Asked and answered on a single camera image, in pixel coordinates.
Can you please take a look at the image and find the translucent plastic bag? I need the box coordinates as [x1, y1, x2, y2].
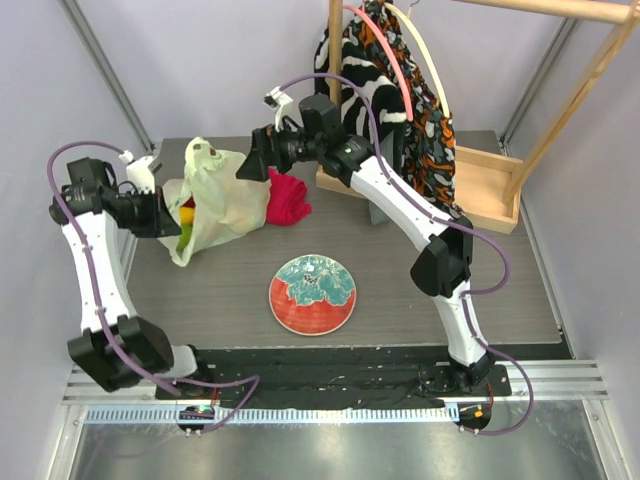
[160, 137, 271, 267]

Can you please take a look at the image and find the fake green custard apple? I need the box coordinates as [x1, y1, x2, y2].
[176, 224, 193, 253]

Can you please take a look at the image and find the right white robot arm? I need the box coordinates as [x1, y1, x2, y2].
[236, 90, 495, 395]

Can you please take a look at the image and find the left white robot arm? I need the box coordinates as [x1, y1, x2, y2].
[49, 153, 213, 399]

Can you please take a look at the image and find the fake yellow fruit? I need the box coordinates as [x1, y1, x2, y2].
[179, 206, 195, 226]

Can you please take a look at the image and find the red folded cloth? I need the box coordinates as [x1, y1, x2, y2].
[266, 168, 312, 226]

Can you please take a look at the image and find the black white patterned garment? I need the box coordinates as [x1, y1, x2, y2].
[341, 34, 407, 172]

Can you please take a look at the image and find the red and teal plate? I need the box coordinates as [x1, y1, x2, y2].
[268, 254, 357, 337]

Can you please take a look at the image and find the pink hanger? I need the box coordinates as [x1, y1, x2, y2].
[344, 4, 415, 123]

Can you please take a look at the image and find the orange grey patterned garment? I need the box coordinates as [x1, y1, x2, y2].
[343, 1, 463, 218]

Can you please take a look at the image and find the cream hanger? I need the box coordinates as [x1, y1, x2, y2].
[385, 2, 451, 118]

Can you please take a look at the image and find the wooden clothes rack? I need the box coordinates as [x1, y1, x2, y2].
[314, 0, 640, 235]

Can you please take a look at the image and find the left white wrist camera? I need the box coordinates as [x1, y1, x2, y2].
[119, 150, 162, 193]

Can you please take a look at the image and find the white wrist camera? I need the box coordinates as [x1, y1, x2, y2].
[119, 150, 162, 193]
[263, 86, 293, 131]

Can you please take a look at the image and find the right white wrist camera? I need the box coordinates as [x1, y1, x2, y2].
[263, 86, 293, 131]

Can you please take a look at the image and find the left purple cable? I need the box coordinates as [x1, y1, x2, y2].
[46, 140, 261, 434]

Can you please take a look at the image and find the purple cable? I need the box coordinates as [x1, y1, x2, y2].
[46, 140, 261, 434]
[279, 73, 535, 437]

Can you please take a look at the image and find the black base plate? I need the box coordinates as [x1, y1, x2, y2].
[154, 343, 571, 409]

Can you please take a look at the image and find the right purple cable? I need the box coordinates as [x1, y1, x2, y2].
[279, 73, 535, 437]

